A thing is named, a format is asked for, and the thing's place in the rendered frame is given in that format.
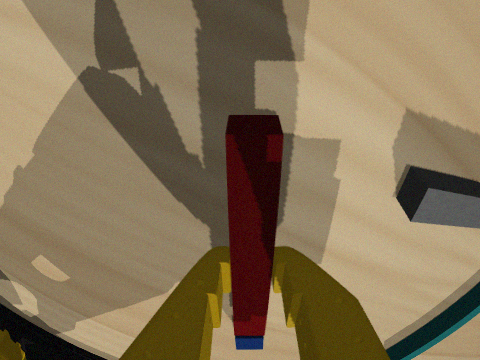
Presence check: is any turquoise rod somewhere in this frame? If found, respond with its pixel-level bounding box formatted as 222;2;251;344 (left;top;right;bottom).
386;282;480;360

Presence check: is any dark red rod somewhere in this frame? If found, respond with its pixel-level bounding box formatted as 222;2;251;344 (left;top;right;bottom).
225;115;284;336

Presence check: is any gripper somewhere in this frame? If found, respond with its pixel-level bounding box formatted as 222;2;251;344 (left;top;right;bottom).
119;246;390;360

